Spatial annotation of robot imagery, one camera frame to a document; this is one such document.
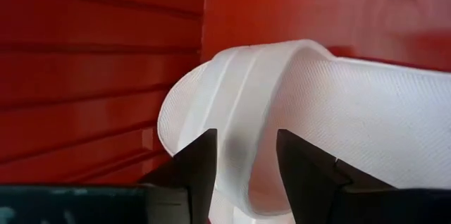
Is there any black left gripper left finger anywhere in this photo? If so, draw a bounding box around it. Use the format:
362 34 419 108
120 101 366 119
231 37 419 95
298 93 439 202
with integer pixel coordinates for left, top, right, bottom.
140 128 218 224

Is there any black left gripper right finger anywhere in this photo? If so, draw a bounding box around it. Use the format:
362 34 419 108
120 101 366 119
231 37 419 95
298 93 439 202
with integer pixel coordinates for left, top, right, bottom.
276 128 393 224

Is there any light pink slide sandal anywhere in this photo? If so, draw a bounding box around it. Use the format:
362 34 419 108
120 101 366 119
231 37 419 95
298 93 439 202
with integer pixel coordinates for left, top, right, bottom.
156 39 451 224

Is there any red plastic bin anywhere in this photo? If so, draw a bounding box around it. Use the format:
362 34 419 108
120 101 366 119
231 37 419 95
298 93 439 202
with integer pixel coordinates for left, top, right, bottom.
0 0 451 187

